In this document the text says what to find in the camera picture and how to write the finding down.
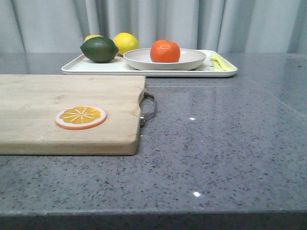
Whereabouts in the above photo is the beige round plate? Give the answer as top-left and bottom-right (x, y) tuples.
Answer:
(123, 48), (206, 70)

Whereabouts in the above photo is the orange mandarin fruit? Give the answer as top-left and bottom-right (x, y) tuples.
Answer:
(150, 40), (180, 63)

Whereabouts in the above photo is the white rectangular tray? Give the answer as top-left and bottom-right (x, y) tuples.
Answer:
(62, 50), (237, 77)

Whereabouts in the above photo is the orange slice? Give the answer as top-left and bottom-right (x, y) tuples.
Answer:
(55, 105), (107, 130)

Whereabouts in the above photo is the yellow lemon right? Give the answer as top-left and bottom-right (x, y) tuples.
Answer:
(113, 33), (139, 56)

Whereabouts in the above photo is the yellow lemon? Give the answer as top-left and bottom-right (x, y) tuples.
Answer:
(84, 34), (102, 41)
(113, 33), (139, 56)

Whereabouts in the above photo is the yellow plastic fork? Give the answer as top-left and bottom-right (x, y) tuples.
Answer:
(211, 53), (233, 71)

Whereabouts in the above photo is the green lime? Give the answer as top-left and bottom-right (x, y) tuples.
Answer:
(80, 36), (118, 63)

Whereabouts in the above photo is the yellow lemon left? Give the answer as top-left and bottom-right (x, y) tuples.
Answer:
(84, 34), (102, 41)

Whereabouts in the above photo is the wooden cutting board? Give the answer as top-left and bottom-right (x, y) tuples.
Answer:
(0, 74), (145, 156)

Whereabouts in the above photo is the grey curtain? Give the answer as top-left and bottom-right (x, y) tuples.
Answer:
(0, 0), (307, 53)

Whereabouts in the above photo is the metal cutting board handle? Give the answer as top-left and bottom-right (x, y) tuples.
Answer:
(138, 91), (156, 127)

